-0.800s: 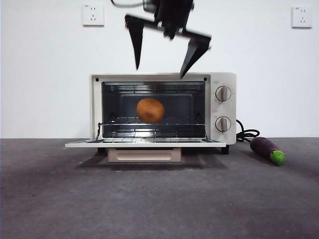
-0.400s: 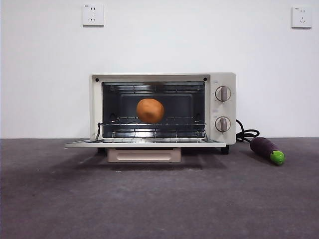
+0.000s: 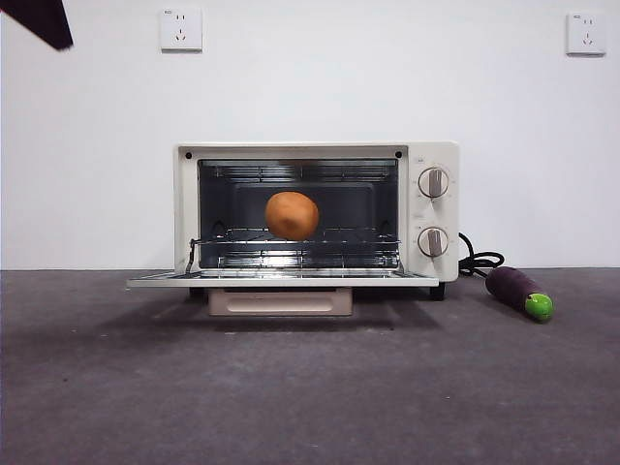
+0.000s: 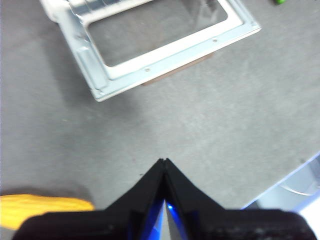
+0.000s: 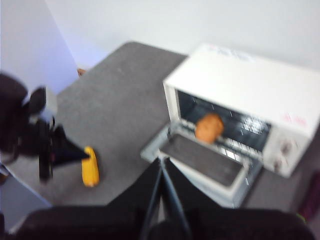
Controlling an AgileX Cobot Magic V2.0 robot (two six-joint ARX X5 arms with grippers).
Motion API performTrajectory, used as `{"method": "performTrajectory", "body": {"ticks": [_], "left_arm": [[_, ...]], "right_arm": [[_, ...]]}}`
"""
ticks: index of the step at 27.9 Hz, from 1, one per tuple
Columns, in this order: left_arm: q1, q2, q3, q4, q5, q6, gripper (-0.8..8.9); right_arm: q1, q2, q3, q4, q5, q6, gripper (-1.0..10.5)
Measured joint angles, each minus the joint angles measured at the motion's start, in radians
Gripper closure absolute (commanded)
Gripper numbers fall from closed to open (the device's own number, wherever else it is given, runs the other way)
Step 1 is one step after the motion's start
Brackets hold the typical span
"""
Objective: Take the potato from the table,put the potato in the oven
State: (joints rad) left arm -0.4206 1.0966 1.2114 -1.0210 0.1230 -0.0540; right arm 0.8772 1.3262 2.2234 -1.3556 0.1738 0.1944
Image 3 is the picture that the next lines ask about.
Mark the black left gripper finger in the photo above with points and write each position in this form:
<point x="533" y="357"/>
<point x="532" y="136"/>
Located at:
<point x="43" y="21"/>

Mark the brown potato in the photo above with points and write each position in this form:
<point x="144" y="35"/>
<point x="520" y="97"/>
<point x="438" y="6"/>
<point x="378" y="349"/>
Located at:
<point x="292" y="215"/>

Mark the beige oven knob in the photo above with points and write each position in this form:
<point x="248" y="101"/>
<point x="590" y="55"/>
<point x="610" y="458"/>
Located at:
<point x="435" y="182"/>
<point x="433" y="242"/>

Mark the white Toshiba toaster oven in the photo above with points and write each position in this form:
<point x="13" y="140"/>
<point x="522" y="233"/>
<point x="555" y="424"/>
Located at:
<point x="436" y="213"/>

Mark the purple toy eggplant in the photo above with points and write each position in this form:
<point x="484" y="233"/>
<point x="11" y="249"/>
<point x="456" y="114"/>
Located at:
<point x="508" y="286"/>

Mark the white wall socket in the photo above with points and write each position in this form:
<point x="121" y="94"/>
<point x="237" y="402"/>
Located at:
<point x="586" y="34"/>
<point x="181" y="30"/>

